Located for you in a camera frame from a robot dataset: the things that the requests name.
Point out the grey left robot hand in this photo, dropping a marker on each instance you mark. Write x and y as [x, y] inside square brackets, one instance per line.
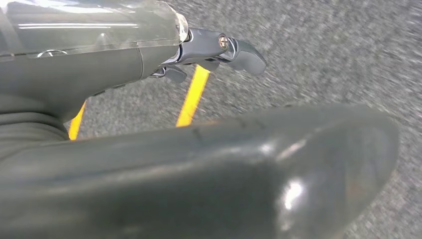
[197, 184]

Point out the yellow floor tape square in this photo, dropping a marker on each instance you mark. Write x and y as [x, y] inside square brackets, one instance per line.
[193, 95]

